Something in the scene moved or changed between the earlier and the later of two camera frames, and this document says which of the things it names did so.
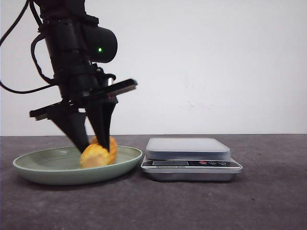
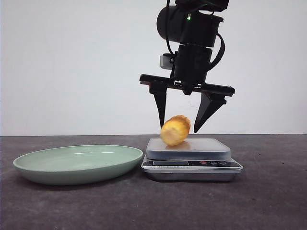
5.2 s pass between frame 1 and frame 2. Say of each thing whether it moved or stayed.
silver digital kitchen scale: stayed
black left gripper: moved
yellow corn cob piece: moved
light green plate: stayed
